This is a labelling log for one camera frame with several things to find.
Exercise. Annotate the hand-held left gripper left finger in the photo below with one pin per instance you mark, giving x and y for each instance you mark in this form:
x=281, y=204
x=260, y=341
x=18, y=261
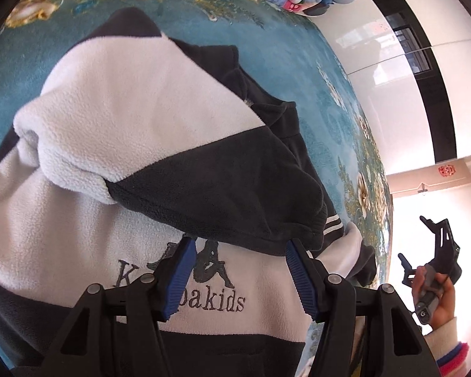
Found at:
x=178, y=279

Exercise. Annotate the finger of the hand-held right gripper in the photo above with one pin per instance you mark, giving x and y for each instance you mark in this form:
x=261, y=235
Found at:
x=449, y=243
x=409, y=273

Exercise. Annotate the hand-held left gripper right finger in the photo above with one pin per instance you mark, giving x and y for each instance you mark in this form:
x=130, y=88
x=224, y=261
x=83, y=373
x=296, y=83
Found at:
x=300, y=279

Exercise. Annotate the black and white fleece jacket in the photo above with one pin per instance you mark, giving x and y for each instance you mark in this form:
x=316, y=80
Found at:
x=121, y=106

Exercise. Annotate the person's right forearm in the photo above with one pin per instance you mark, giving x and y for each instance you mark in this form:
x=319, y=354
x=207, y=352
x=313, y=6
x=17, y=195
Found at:
x=447, y=345

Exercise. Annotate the person's right hand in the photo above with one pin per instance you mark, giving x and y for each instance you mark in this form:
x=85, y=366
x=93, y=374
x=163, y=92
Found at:
x=447, y=302

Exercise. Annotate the red paper decoration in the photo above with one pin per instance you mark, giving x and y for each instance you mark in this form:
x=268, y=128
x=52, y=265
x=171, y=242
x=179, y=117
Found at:
x=447, y=170

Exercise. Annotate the white door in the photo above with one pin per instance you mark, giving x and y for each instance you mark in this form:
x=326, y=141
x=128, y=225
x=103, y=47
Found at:
x=408, y=182

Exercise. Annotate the white glossy wardrobe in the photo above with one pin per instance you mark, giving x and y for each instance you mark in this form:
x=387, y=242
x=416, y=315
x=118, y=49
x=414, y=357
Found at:
x=396, y=106

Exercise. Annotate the teal floral blanket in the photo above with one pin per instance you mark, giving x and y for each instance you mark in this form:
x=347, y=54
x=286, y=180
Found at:
x=290, y=66

